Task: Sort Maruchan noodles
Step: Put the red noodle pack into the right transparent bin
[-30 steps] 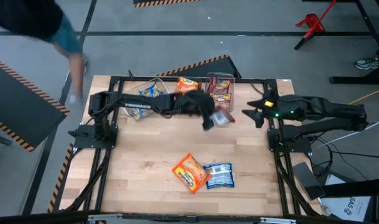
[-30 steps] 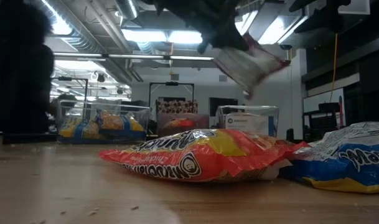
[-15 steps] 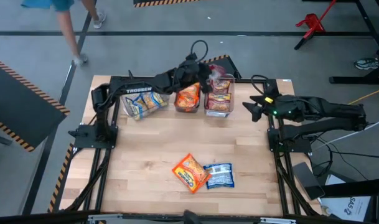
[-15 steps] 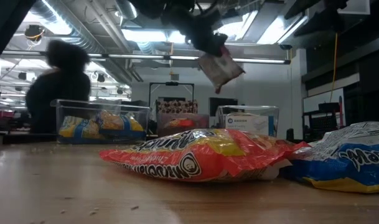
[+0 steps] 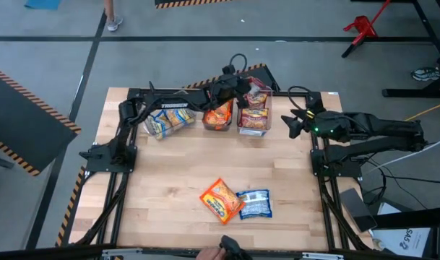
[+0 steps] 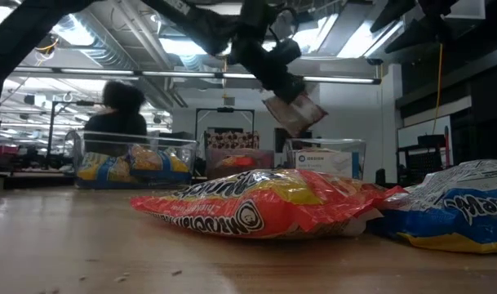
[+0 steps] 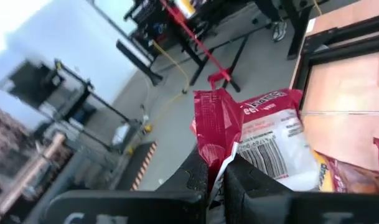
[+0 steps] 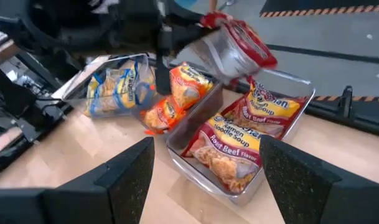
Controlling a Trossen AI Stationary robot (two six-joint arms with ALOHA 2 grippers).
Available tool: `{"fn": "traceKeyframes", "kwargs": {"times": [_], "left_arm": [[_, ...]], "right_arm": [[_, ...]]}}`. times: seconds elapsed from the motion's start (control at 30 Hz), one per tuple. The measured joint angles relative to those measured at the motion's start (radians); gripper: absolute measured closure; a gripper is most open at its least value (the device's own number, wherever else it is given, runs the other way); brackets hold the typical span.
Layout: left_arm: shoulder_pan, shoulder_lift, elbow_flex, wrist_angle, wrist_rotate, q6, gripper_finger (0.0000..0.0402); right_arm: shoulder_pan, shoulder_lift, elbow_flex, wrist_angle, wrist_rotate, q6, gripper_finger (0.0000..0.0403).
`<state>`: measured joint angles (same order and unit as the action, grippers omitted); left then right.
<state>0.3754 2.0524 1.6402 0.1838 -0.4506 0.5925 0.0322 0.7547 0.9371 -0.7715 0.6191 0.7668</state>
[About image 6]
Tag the red storage box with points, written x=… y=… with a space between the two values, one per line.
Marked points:
x=5 y=150

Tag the long ceiling light bar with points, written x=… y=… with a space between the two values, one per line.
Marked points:
x=178 y=74

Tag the black background rig frame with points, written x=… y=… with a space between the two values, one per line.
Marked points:
x=224 y=109

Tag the round ceiling fixture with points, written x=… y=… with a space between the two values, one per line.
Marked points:
x=47 y=44

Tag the smoked dark plastic bin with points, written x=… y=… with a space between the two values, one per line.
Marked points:
x=215 y=167

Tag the grey wall vent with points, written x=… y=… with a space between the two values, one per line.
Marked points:
x=229 y=101

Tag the red roast beef noodle pack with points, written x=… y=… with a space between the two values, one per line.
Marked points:
x=297 y=116

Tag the black pole stand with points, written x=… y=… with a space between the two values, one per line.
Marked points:
x=51 y=134

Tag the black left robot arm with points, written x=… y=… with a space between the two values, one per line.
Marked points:
x=11 y=49

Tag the black shelf cart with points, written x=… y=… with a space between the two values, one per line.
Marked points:
x=421 y=163

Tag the wide clear plastic bin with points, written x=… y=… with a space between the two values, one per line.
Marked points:
x=183 y=143

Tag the person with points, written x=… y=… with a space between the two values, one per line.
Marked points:
x=117 y=122

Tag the red upright tool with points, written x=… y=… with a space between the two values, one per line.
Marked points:
x=447 y=147

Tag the orange chicken noodle pack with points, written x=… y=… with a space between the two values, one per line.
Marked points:
x=264 y=204
x=240 y=161

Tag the clear plastic bin with label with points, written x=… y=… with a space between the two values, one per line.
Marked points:
x=325 y=145

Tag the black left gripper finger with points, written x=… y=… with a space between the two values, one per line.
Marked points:
x=289 y=87

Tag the white ceiling air unit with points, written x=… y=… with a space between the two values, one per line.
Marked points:
x=472 y=10

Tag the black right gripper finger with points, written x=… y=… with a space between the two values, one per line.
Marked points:
x=393 y=14
x=415 y=36

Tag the red white patterned panel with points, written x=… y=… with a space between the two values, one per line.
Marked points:
x=232 y=141

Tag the black monitor screen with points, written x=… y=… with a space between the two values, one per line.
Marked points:
x=280 y=143

